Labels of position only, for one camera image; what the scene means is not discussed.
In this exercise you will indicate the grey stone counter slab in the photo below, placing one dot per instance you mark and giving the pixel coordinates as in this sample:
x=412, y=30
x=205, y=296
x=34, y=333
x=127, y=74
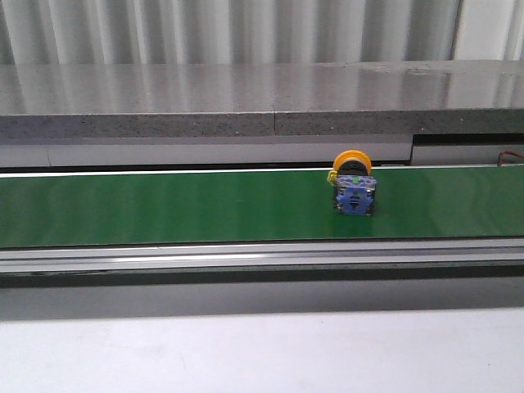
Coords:
x=228, y=101

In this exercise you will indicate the white corrugated curtain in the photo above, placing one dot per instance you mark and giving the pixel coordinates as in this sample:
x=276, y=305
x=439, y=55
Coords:
x=258, y=32

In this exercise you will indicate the aluminium conveyor front rail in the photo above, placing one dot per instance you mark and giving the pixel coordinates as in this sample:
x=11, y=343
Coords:
x=461, y=251

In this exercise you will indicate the yellow mushroom push button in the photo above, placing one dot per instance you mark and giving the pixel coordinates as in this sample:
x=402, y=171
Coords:
x=353, y=185

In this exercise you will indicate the white conveyor rear panel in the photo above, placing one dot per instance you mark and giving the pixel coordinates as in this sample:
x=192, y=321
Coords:
x=432, y=149

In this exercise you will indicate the green conveyor belt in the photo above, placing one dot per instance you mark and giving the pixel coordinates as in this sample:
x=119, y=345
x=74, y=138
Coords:
x=254, y=206

